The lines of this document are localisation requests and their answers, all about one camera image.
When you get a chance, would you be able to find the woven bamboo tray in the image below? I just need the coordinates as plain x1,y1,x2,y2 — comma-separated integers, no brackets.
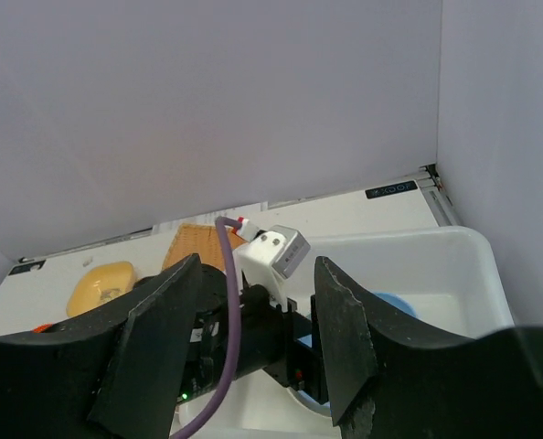
162,223,225,272

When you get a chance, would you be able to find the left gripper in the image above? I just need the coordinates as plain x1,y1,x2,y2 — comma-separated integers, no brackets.
179,264,329,403

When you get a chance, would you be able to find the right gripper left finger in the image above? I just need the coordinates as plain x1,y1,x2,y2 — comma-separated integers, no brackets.
0,255,202,438

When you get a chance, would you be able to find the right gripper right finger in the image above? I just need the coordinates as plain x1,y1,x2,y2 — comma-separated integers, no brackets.
314,256,543,438

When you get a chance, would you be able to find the table label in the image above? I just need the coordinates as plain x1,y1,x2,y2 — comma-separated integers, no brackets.
365,180,419,199
8,260,46,276

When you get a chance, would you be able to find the white plastic bin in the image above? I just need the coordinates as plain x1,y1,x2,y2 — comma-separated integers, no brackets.
197,227,514,438

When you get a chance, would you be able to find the left table label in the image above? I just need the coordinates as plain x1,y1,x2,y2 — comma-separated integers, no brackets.
8,260,46,276

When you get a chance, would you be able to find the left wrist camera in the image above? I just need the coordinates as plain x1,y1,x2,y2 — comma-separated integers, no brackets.
233,219,311,313

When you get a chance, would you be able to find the yellow square plate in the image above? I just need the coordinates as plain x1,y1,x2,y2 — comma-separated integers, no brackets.
66,261,137,317

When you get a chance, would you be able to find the right table label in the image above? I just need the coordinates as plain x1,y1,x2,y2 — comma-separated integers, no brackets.
365,180,419,199

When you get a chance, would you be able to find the orange round plate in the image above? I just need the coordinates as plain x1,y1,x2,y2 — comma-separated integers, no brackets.
33,324,54,333

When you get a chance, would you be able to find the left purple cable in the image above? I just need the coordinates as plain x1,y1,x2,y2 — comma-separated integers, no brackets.
168,216,242,439

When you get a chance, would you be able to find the cream round plate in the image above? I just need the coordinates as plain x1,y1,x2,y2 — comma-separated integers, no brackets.
287,389,333,429

